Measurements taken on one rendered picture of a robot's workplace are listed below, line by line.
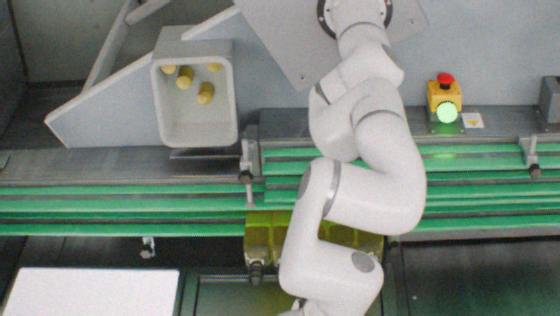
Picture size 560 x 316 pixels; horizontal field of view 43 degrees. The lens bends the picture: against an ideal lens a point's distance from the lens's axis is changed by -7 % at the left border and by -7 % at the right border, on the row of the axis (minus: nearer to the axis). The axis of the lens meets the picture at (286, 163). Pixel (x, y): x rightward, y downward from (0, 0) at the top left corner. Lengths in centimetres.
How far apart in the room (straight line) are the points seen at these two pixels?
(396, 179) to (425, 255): 76
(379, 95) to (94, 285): 87
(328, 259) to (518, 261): 87
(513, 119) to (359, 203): 76
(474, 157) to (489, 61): 23
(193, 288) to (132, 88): 47
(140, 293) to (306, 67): 62
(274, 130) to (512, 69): 56
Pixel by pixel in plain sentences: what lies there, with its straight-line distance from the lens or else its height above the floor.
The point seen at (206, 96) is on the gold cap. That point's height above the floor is 81.
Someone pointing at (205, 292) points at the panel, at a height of 106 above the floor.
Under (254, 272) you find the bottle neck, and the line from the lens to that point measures 150.
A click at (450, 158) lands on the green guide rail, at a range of 159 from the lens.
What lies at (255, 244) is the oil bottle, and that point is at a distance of 154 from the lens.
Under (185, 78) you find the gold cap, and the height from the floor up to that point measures 81.
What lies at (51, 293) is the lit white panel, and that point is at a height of 107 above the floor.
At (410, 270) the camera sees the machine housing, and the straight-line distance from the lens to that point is 175.
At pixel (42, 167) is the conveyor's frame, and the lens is 182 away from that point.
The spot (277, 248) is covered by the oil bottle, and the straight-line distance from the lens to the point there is 153.
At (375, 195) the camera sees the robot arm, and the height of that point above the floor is 140.
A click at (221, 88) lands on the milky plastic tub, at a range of 167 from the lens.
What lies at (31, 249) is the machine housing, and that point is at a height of 89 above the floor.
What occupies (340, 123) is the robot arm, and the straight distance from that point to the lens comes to 117.
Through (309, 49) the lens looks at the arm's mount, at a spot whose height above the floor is 81.
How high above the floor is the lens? 219
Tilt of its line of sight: 53 degrees down
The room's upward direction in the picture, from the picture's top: 178 degrees counter-clockwise
